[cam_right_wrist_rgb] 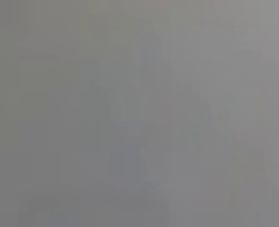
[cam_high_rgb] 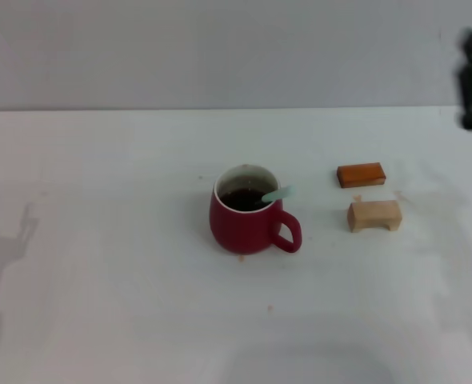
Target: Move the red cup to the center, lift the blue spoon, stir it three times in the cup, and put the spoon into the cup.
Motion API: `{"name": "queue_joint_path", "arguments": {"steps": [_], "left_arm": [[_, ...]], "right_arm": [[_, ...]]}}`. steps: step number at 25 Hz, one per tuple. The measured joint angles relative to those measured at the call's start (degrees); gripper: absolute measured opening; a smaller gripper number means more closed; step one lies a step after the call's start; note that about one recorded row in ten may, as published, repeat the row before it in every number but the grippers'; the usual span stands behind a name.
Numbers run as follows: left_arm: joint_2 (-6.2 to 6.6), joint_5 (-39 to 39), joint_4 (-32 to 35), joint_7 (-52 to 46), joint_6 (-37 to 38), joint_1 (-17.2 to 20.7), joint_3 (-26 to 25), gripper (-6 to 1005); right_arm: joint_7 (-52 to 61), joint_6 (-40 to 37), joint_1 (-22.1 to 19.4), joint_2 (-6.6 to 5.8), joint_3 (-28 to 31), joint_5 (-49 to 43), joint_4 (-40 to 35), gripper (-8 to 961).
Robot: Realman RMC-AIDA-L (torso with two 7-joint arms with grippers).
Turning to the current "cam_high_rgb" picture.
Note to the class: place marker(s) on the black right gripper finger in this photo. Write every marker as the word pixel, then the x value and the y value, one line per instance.
pixel 471 46

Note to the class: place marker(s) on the red ceramic coffee cup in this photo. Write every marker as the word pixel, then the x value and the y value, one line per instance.
pixel 240 232

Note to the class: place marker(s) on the orange brown wooden block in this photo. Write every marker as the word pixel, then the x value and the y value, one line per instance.
pixel 360 175

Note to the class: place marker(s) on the light wooden bridge block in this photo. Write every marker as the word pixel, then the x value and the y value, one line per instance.
pixel 370 216

